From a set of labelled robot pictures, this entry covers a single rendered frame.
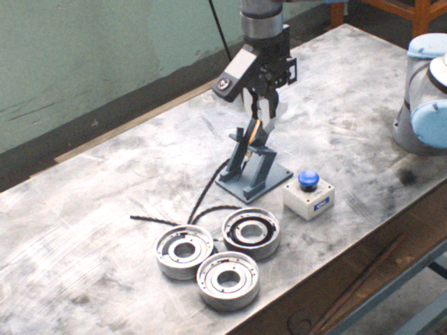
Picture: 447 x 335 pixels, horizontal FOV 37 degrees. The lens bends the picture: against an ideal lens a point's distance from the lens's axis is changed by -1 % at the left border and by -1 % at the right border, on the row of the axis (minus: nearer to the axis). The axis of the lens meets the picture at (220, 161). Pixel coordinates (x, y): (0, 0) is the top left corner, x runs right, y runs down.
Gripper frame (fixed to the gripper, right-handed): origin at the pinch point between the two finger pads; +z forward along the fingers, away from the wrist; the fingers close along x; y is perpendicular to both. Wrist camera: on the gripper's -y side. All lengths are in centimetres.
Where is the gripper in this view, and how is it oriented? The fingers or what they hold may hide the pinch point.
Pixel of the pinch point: (259, 126)
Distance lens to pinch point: 132.0
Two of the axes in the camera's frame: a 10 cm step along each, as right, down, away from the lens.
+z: 0.9, 7.8, 6.2
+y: 7.5, -4.6, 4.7
